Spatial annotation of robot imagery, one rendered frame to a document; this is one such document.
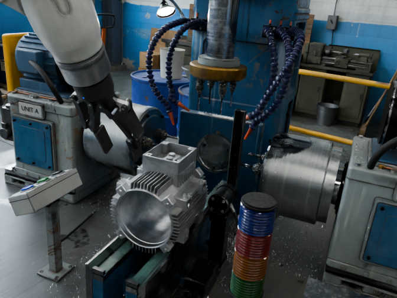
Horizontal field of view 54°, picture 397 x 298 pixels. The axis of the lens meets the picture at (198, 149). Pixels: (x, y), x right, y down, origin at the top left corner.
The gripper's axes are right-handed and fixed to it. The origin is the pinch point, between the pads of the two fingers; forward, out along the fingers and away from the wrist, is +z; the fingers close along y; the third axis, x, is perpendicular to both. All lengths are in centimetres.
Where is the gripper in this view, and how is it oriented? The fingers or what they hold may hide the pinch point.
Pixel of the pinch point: (120, 145)
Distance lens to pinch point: 90.4
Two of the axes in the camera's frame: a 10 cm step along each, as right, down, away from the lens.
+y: -9.2, -2.1, 3.5
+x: -3.8, 7.3, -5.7
